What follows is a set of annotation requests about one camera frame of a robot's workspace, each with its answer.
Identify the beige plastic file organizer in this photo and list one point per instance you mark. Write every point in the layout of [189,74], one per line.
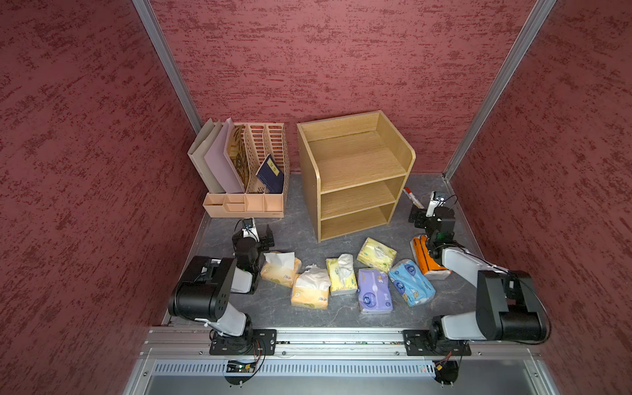
[261,140]

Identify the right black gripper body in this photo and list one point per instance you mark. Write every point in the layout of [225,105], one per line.
[420,218]

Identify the red white marker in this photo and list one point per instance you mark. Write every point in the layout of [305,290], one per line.
[414,200]

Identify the dark blue book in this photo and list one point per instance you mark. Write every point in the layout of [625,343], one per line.
[271,176]

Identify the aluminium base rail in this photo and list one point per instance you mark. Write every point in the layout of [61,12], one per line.
[327,343]

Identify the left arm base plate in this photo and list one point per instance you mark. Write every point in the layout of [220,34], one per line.
[255,342]

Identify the blue tissue pack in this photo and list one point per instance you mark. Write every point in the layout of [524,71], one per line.
[410,283]

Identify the small green yellow tissue pack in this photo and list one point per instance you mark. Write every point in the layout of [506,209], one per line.
[376,255]

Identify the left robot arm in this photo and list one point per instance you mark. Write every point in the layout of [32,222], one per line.
[203,292]

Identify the yellow tissue box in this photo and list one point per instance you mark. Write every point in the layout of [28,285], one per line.
[281,268]
[311,289]

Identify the orange white tissue box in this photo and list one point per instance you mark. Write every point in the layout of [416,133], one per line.
[429,268]

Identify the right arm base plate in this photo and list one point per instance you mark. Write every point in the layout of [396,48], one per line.
[417,341]

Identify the yellow-green tissue pack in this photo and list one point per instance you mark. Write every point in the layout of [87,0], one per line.
[342,275]

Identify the purple tissue pack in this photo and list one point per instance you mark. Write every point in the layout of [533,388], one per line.
[373,293]

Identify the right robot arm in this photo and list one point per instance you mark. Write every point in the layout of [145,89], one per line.
[507,305]

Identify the patterned brown book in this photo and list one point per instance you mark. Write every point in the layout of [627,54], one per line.
[237,154]

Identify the wooden three-tier shelf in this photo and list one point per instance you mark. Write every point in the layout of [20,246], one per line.
[353,169]

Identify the pink folder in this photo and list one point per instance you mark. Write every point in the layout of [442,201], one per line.
[219,164]

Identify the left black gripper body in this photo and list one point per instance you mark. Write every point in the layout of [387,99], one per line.
[266,242]

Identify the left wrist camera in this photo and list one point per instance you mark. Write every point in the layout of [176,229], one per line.
[250,229]

